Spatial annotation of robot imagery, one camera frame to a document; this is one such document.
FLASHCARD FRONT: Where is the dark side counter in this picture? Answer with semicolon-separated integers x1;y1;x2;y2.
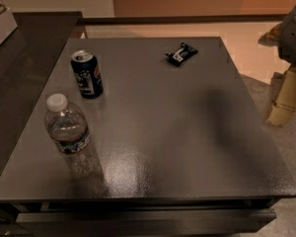
0;12;82;176

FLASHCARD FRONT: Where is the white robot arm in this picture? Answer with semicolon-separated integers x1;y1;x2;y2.
259;5;296;126

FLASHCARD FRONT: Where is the clear plastic water bottle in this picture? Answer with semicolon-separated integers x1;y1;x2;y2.
44;93;102;180

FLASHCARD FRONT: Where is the blue pepsi can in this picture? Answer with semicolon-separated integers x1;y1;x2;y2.
71;49;104;99

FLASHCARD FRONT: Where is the white box at left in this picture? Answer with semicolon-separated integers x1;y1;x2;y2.
0;9;18;45

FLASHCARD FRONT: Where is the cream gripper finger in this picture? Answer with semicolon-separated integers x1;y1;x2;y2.
265;64;296;126

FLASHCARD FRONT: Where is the dark blueberry rxbar wrapper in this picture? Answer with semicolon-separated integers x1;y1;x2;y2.
165;42;198;67

